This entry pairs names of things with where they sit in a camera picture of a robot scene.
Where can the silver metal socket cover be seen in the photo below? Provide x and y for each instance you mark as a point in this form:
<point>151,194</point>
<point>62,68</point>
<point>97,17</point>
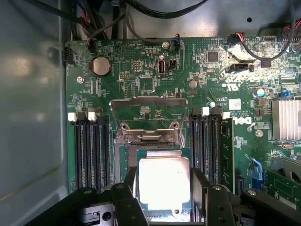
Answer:
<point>150,134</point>

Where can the silver coin cell battery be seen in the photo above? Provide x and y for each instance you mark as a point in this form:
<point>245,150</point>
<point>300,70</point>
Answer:
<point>100,66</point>

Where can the green RAM stick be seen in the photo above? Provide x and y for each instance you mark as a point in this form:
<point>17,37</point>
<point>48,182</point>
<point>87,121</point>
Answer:
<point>227,155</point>

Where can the small silver capacitor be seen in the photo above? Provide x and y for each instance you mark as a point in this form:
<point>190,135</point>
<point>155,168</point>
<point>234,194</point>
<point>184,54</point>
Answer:
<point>165,44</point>

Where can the internal USB port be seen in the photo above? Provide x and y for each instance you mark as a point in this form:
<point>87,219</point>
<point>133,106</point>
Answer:
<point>161,65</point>

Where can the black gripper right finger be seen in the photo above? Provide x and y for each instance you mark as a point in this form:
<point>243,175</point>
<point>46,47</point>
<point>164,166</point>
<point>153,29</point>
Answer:
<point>218,202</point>

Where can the black RAM slot, white latch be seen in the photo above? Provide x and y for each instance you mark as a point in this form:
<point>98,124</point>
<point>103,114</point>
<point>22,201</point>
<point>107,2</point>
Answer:
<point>203,148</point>
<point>97,153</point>
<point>78,153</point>

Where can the CPU socket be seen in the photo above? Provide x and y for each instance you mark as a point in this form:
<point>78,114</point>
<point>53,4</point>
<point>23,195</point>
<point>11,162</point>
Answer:
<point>128,155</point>

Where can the black square chip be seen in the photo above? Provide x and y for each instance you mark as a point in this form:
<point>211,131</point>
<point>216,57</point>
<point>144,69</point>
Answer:
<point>213,56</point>

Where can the grey metal PC case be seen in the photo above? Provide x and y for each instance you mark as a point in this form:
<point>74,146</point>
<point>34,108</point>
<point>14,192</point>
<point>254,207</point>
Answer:
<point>30,106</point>

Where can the black SATA connector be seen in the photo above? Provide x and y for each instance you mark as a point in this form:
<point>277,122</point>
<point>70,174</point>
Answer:
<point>237,67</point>

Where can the silver finned heatsink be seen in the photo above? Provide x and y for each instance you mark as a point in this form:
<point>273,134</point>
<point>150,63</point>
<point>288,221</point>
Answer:
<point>287,120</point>

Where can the blue connector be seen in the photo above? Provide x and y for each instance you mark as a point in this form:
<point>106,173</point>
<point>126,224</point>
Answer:
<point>255,171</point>

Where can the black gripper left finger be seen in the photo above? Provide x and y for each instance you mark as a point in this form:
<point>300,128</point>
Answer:
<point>122,200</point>

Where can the silver motherboard screw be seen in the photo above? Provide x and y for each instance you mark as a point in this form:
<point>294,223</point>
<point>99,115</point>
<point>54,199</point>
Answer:
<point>259,133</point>
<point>80,80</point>

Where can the large silver capacitor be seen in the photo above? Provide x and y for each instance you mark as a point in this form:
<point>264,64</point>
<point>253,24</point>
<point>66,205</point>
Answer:
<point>259,92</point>

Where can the green expansion card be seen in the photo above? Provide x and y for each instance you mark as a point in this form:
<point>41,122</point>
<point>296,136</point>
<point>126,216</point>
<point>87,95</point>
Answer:
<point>284,181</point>

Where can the green motherboard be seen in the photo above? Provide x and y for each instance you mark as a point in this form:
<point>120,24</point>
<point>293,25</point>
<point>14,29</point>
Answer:
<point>141,84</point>

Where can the blue jumper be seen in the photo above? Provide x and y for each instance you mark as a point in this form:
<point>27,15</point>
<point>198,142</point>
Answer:
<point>285,94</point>

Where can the black edge connector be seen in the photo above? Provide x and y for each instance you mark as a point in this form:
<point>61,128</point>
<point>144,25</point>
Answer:
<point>68,55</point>

